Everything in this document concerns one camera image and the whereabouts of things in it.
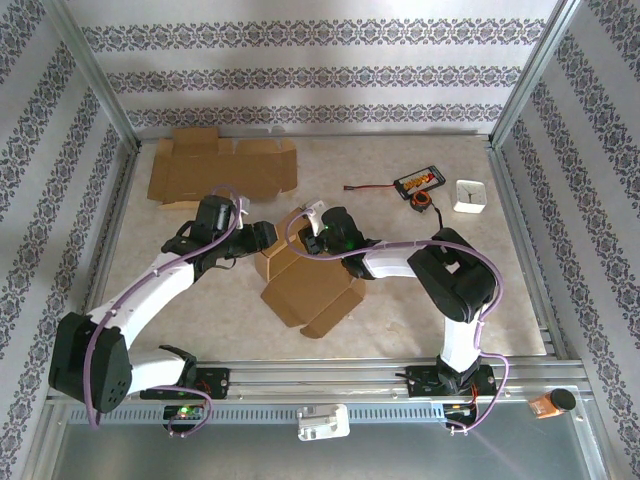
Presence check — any brown cardboard box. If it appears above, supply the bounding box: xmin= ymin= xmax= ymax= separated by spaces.
xmin=147 ymin=126 xmax=299 ymax=209
xmin=253 ymin=207 xmax=369 ymax=340

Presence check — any red black battery lead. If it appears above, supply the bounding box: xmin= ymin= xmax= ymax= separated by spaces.
xmin=343 ymin=182 xmax=399 ymax=193

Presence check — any black battery pack yellow label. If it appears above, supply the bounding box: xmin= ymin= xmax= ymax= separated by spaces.
xmin=393 ymin=166 xmax=446 ymax=200

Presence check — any white square clock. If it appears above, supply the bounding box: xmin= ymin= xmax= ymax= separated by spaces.
xmin=453 ymin=179 xmax=489 ymax=215

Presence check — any small circuit board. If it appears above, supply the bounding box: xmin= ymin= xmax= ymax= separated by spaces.
xmin=442 ymin=402 xmax=479 ymax=419
xmin=163 ymin=403 xmax=205 ymax=422

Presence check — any grey metal sheet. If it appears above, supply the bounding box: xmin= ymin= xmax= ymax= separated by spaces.
xmin=47 ymin=419 xmax=599 ymax=480

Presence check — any orange black small device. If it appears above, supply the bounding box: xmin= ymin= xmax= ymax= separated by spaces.
xmin=529 ymin=388 xmax=577 ymax=419

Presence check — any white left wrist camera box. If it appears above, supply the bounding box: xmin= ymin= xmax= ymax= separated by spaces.
xmin=233 ymin=195 xmax=252 ymax=230

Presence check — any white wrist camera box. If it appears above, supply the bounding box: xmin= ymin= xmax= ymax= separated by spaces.
xmin=301 ymin=199 xmax=329 ymax=235
xmin=233 ymin=195 xmax=252 ymax=230

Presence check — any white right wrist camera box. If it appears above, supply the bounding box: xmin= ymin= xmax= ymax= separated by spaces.
xmin=301 ymin=199 xmax=329 ymax=235

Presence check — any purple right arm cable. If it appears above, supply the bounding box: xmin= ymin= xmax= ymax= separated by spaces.
xmin=287 ymin=209 xmax=511 ymax=436

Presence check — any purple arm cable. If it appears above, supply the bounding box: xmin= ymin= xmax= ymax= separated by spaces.
xmin=287 ymin=209 xmax=511 ymax=436
xmin=84 ymin=183 xmax=251 ymax=441

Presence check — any aluminium frame rail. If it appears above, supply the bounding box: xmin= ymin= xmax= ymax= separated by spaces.
xmin=137 ymin=130 xmax=494 ymax=147
xmin=487 ymin=144 xmax=571 ymax=364
xmin=69 ymin=144 xmax=141 ymax=366

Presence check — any long aluminium mounting rail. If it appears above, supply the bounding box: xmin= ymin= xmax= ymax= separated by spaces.
xmin=47 ymin=358 xmax=586 ymax=404

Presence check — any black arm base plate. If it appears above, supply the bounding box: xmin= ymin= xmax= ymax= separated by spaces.
xmin=407 ymin=364 xmax=498 ymax=400
xmin=139 ymin=367 xmax=231 ymax=401

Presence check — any white plastic bracket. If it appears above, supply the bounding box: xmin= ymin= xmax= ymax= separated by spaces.
xmin=296 ymin=403 xmax=350 ymax=442

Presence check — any grey slotted cable duct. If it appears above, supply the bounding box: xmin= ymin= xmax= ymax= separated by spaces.
xmin=64 ymin=404 xmax=446 ymax=424

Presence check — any aluminium frame post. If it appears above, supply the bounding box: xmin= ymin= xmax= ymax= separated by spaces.
xmin=42 ymin=0 xmax=141 ymax=149
xmin=489 ymin=0 xmax=584 ymax=149

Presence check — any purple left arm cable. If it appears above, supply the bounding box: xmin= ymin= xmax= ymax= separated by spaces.
xmin=84 ymin=183 xmax=251 ymax=441

